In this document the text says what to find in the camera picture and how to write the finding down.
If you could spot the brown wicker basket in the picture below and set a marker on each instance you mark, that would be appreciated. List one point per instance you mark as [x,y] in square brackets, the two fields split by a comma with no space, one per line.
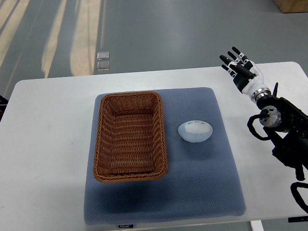
[130,140]

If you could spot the upper metal floor plate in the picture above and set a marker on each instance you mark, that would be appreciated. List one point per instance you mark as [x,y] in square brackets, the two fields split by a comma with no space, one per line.
[103,55]

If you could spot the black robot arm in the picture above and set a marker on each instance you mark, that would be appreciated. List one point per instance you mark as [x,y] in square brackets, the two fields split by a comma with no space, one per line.
[286,126]

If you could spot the black table control panel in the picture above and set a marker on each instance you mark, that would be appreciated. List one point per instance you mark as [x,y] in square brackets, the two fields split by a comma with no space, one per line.
[298,219]

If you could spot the blue quilted mat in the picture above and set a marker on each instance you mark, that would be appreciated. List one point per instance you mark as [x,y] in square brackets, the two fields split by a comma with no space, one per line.
[201,181]

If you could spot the metal floor plate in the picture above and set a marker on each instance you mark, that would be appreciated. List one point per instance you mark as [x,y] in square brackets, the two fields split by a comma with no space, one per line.
[103,65]
[103,55]

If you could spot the black object at left edge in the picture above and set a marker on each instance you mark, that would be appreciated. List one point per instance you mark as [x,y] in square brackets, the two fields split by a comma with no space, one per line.
[3,105]

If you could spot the lower metal floor plate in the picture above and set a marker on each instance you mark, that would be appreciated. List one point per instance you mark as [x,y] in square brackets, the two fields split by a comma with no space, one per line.
[103,65]

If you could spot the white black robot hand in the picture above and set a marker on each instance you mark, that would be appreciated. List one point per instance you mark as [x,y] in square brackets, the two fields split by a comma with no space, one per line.
[245,74]

